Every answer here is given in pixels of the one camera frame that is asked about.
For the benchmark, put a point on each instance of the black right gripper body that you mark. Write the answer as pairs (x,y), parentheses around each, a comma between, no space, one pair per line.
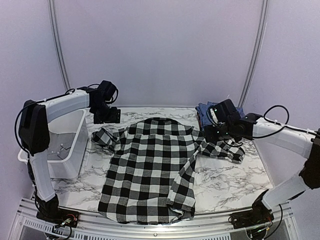
(223,134)

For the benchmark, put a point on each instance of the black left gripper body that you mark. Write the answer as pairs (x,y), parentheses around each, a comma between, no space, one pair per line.
(103,113)

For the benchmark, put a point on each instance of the black white checkered shirt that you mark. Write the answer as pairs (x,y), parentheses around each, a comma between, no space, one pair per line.
(150,178)

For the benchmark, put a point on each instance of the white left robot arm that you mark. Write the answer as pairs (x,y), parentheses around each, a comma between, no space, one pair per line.
(31,127)

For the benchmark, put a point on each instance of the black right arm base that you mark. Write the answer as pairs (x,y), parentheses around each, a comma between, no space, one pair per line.
(259,214)

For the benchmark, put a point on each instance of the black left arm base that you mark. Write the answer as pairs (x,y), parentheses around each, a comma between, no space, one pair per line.
(50,211)

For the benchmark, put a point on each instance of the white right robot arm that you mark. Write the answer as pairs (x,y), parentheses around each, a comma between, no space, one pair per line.
(227,124)

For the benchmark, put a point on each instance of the folded blue checkered shirt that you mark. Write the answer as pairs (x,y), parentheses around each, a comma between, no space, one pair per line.
(203,119)

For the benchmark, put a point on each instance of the grey cloth in bin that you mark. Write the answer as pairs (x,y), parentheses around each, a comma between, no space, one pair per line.
(60,145)

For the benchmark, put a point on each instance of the white plastic bin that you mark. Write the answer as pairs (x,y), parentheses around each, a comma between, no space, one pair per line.
(75,121)

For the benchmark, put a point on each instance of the right aluminium wall post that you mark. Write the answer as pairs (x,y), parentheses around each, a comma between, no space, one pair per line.
(263,17)

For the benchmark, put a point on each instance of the aluminium front frame rail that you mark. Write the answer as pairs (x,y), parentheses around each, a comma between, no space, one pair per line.
(208,226)

